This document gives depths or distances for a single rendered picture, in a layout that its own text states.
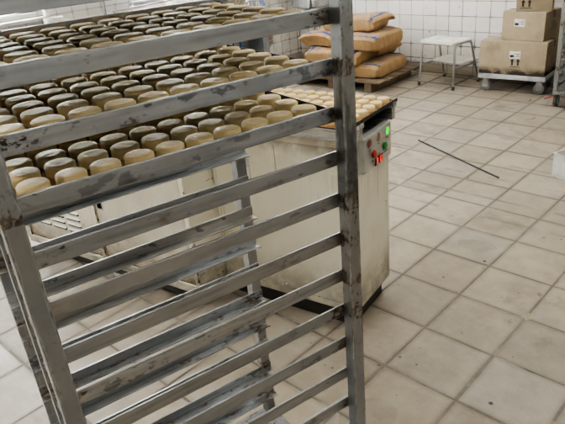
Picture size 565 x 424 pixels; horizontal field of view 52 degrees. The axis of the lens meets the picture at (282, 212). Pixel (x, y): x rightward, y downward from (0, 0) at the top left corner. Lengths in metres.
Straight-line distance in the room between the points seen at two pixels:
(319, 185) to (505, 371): 0.99
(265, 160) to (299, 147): 0.19
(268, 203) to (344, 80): 1.42
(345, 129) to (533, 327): 1.71
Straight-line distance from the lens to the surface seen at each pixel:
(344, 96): 1.10
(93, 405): 1.65
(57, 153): 1.08
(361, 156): 2.20
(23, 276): 0.92
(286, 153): 2.31
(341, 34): 1.08
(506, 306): 2.75
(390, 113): 2.39
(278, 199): 2.42
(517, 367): 2.45
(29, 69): 0.88
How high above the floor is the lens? 1.55
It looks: 26 degrees down
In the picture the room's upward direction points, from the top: 5 degrees counter-clockwise
